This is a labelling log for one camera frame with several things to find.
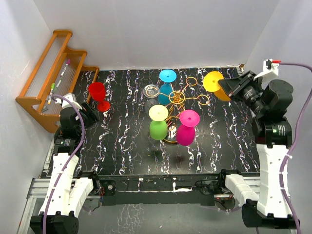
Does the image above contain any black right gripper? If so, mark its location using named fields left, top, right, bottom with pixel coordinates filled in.
left=217, top=70, right=266, bottom=115

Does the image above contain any yellow orange wine glass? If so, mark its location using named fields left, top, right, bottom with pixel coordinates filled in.
left=203, top=71, right=231, bottom=101

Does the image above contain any red wine glass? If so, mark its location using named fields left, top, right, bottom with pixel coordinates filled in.
left=88, top=82, right=110, bottom=112

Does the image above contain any blue wine glass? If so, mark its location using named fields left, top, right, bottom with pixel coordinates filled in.
left=158, top=69, right=177, bottom=106

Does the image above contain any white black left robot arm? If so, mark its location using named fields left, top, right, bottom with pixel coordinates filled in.
left=30, top=102, right=101, bottom=234

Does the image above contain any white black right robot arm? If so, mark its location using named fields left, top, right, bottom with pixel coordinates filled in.
left=217, top=71, right=299, bottom=229

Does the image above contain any magenta wine glass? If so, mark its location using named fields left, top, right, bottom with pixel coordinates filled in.
left=176, top=110, right=200, bottom=146

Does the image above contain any clear wine glass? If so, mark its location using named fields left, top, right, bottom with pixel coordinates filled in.
left=143, top=84, right=160, bottom=113

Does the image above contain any green wine glass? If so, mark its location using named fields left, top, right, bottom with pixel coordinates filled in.
left=149, top=104, right=169, bottom=140

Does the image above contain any wooden tiered shelf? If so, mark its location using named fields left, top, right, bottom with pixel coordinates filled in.
left=16, top=29, right=99, bottom=133

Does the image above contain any green cap marker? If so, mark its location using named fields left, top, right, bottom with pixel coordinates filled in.
left=47, top=83, right=55, bottom=105

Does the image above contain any purple cap marker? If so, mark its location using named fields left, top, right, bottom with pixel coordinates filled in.
left=60, top=59, right=71, bottom=77

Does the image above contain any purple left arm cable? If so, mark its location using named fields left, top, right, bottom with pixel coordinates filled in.
left=42, top=95, right=85, bottom=234

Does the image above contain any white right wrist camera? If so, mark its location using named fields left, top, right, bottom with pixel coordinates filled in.
left=253, top=59, right=281, bottom=80

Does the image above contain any gold wire glass rack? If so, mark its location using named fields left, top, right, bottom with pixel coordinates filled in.
left=151, top=77, right=211, bottom=146

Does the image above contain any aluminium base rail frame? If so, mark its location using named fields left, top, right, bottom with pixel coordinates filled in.
left=17, top=170, right=303, bottom=234

